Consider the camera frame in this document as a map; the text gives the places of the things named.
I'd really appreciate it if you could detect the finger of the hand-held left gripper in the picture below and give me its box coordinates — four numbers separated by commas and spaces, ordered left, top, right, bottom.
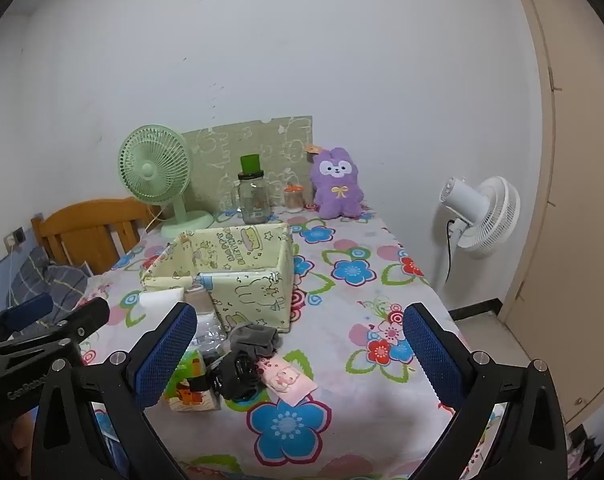
0, 292, 55, 346
0, 298, 111, 366

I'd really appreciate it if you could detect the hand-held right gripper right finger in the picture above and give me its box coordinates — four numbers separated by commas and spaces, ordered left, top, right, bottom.
402, 302, 568, 480

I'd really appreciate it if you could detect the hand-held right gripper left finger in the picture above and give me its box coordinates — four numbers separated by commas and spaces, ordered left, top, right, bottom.
30, 301, 199, 480

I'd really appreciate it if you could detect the green orange snack packet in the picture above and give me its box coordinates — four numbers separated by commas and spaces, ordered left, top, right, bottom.
163, 347, 220, 413

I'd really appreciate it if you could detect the clear plastic bottle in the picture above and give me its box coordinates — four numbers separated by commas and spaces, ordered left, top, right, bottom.
184, 280, 233, 356

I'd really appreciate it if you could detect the white tissue packet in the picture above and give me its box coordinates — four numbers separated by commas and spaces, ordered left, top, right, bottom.
139, 287, 185, 316

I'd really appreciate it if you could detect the black wrapper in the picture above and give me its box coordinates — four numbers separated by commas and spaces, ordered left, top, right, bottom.
209, 350, 263, 402

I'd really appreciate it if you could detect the grey sock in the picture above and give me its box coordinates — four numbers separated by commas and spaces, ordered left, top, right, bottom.
227, 323, 283, 361

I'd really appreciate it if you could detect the yellow printed fabric storage box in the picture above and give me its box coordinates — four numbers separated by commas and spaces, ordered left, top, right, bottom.
140, 222, 297, 335

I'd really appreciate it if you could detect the pink cartoon packet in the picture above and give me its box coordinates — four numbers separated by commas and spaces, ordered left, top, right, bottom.
256, 354, 317, 407

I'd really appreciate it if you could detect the grey plaid cloth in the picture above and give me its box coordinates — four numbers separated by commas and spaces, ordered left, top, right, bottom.
9, 245, 90, 321

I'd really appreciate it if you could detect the wooden bed headboard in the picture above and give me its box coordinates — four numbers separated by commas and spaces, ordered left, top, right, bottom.
30, 196, 155, 277

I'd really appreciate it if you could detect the white standing fan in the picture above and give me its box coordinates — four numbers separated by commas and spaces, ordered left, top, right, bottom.
432, 176, 522, 301

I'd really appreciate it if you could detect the green desk fan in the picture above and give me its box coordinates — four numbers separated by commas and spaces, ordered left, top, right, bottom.
118, 124, 215, 239

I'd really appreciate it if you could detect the glass mug jar green lid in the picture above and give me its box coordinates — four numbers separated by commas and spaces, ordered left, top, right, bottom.
231, 154, 270, 226

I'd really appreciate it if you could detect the purple plush bunny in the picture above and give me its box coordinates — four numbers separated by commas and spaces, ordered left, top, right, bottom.
307, 145, 367, 220

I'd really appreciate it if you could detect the small jar orange lid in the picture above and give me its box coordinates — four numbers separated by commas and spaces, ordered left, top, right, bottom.
283, 183, 304, 213

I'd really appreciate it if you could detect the beige wooden door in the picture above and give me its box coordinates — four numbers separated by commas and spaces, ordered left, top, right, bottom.
497, 0, 604, 426

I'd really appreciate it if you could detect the green printed board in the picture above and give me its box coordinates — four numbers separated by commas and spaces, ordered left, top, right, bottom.
181, 115, 313, 213

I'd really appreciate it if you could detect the white charger cable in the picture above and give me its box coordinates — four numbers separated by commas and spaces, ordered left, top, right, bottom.
6, 245, 18, 306

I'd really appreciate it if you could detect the black fan cable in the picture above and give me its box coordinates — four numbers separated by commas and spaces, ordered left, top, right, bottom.
444, 217, 456, 283

